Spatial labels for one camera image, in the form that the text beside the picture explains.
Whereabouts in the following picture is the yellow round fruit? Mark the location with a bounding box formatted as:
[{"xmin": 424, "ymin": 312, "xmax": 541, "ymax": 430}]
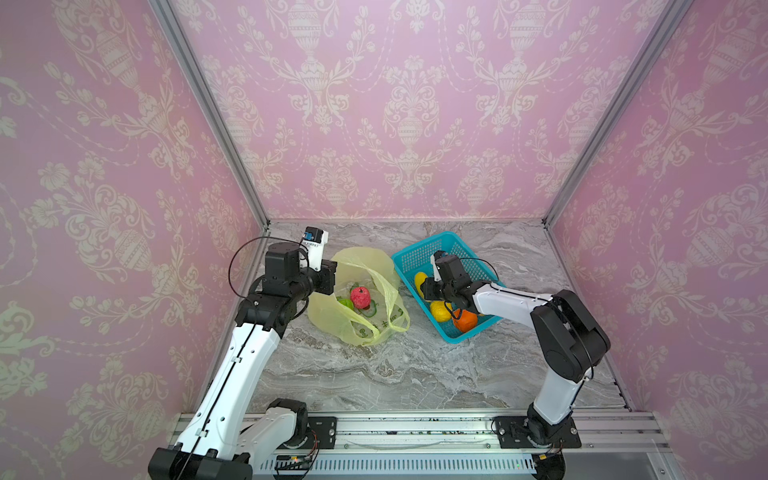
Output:
[{"xmin": 430, "ymin": 301, "xmax": 453, "ymax": 323}]

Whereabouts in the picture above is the green fruit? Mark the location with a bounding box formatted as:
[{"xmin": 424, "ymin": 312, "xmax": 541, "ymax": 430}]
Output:
[{"xmin": 337, "ymin": 298, "xmax": 355, "ymax": 310}]

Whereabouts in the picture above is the yellow plastic bag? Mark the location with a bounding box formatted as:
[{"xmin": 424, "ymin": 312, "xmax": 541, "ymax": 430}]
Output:
[{"xmin": 307, "ymin": 247, "xmax": 411, "ymax": 346}]

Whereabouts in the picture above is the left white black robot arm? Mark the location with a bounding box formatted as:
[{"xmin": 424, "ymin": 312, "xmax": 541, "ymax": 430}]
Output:
[{"xmin": 148, "ymin": 227, "xmax": 337, "ymax": 479}]

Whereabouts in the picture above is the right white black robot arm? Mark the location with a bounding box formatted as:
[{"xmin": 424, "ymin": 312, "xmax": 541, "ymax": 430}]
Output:
[{"xmin": 419, "ymin": 251, "xmax": 611, "ymax": 447}]

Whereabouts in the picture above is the pink red fruit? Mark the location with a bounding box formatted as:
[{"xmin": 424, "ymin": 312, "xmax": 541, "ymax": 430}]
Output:
[{"xmin": 349, "ymin": 286, "xmax": 372, "ymax": 310}]

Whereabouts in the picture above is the teal plastic basket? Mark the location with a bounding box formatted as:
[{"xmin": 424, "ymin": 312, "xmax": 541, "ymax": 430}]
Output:
[{"xmin": 392, "ymin": 231, "xmax": 501, "ymax": 344}]

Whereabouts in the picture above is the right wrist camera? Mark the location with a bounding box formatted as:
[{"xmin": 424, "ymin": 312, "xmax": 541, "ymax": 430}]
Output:
[{"xmin": 430, "ymin": 250, "xmax": 447, "ymax": 282}]

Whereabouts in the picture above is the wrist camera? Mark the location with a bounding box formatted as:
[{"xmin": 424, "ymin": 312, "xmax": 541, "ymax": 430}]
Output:
[
  {"xmin": 302, "ymin": 226, "xmax": 329, "ymax": 271},
  {"xmin": 430, "ymin": 250, "xmax": 447, "ymax": 282}
]

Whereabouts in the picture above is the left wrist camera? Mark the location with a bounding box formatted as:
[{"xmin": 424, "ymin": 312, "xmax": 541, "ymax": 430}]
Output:
[{"xmin": 302, "ymin": 226, "xmax": 329, "ymax": 271}]

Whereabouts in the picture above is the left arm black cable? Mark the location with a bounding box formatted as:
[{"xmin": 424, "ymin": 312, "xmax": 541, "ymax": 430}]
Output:
[{"xmin": 227, "ymin": 235, "xmax": 307, "ymax": 322}]

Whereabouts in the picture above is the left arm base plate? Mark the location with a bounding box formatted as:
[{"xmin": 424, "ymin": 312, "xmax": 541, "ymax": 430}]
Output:
[{"xmin": 281, "ymin": 415, "xmax": 338, "ymax": 451}]

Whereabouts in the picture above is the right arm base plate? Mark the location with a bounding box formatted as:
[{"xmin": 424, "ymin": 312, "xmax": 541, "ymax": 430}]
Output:
[{"xmin": 490, "ymin": 415, "xmax": 582, "ymax": 450}]

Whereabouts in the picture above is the left corner aluminium post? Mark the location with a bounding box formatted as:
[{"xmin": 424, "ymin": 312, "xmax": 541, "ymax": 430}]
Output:
[{"xmin": 149, "ymin": 0, "xmax": 270, "ymax": 231}]

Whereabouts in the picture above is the corner aluminium post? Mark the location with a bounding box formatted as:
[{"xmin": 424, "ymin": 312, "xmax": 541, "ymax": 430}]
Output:
[
  {"xmin": 149, "ymin": 0, "xmax": 270, "ymax": 231},
  {"xmin": 542, "ymin": 0, "xmax": 693, "ymax": 233}
]

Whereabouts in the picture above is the right corner aluminium post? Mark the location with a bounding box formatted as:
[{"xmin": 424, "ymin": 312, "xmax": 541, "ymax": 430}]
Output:
[{"xmin": 542, "ymin": 0, "xmax": 693, "ymax": 233}]

